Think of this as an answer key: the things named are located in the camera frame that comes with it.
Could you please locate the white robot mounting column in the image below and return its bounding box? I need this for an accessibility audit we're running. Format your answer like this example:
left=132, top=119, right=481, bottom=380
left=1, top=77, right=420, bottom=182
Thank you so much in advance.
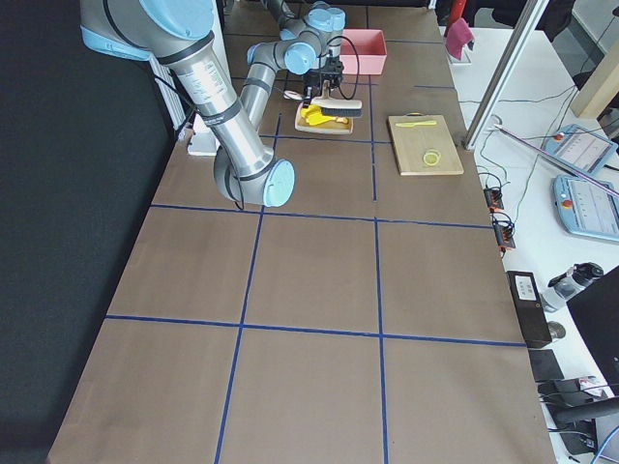
left=182, top=1, right=230, bottom=157

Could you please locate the blue teach pendant far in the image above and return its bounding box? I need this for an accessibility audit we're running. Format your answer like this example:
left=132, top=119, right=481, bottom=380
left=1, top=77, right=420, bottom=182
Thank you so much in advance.
left=543, top=124, right=618, bottom=176

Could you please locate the beige hand brush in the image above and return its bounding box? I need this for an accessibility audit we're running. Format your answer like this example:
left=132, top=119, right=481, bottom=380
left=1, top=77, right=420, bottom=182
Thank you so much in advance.
left=310, top=80, right=363, bottom=118

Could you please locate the magenta cloth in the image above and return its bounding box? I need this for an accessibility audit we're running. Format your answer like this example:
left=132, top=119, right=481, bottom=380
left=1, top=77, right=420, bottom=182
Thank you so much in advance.
left=446, top=17, right=474, bottom=56

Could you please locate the beige plastic dustpan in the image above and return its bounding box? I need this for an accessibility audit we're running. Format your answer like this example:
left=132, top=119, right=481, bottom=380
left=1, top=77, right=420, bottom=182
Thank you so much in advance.
left=283, top=90, right=354, bottom=135

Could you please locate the wooden cutting board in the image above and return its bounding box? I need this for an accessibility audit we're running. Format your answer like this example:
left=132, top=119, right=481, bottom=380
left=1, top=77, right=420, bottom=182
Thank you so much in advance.
left=388, top=115, right=464, bottom=176

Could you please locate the grey water bottle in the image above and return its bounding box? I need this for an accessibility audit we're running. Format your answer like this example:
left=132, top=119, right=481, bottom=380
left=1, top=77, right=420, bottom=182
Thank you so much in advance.
left=541, top=262, right=604, bottom=312

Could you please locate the blue teach pendant near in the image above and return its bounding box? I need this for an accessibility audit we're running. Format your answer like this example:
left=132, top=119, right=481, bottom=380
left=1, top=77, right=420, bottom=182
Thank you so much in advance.
left=552, top=175, right=618, bottom=242

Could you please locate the blue teach pendant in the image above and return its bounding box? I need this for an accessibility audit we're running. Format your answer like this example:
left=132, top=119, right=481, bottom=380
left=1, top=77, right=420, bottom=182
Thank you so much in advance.
left=552, top=175, right=618, bottom=242
left=543, top=124, right=618, bottom=176

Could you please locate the black box with label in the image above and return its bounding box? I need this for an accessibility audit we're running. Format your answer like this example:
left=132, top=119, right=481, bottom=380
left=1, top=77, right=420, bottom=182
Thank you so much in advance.
left=506, top=271, right=552, bottom=349

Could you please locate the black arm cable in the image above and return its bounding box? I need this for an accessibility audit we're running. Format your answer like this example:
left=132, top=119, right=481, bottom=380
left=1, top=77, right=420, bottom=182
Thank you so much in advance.
left=328, top=36, right=362, bottom=101

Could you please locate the yellow toy knife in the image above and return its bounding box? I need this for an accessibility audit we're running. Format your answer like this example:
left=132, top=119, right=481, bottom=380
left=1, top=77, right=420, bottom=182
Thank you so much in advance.
left=396, top=120, right=437, bottom=128

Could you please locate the yellow toy corn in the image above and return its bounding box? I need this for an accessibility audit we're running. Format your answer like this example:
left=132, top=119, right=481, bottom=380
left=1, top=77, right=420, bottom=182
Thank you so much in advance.
left=300, top=105, right=332, bottom=127

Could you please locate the pink plastic bin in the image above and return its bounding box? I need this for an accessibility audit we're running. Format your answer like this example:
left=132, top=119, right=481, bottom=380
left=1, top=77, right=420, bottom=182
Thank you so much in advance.
left=339, top=29, right=387, bottom=75

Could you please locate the aluminium frame post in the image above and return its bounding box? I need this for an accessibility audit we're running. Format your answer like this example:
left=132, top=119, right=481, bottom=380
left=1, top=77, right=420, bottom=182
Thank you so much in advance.
left=463, top=0, right=549, bottom=151

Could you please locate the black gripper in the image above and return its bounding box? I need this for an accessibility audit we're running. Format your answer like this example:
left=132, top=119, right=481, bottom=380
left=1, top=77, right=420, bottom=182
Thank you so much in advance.
left=303, top=57, right=343, bottom=97

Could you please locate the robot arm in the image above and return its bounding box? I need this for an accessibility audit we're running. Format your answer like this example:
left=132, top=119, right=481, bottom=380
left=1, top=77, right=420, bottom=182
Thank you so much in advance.
left=80, top=1, right=345, bottom=207
left=260, top=0, right=346, bottom=41

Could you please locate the lemon slice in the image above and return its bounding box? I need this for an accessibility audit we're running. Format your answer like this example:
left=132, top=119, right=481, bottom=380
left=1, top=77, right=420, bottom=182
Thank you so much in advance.
left=422, top=149, right=441, bottom=167

